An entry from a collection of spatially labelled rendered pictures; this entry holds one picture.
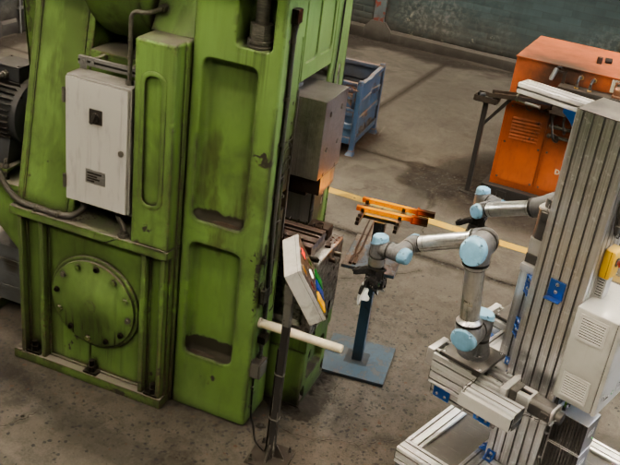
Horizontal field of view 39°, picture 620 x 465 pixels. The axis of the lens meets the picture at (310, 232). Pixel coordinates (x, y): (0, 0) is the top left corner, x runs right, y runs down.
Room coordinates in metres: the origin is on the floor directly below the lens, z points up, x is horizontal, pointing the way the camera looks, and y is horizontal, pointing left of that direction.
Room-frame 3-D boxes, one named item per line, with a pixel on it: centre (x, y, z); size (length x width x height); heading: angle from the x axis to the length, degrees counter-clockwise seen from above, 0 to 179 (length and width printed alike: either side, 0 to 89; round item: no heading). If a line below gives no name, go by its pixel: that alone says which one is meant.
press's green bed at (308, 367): (4.14, 0.14, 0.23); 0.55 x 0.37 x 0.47; 71
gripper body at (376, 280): (3.54, -0.33, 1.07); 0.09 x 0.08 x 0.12; 52
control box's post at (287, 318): (3.46, 0.05, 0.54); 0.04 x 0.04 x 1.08; 71
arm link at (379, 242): (3.55, -0.32, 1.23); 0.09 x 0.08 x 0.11; 60
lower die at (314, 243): (4.08, 0.15, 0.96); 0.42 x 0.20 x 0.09; 71
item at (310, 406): (4.00, -0.09, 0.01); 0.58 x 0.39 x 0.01; 161
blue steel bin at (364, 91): (8.21, 0.15, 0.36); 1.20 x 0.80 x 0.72; 73
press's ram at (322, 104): (4.12, 0.14, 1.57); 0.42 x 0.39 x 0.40; 71
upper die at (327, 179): (4.08, 0.15, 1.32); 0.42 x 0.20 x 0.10; 71
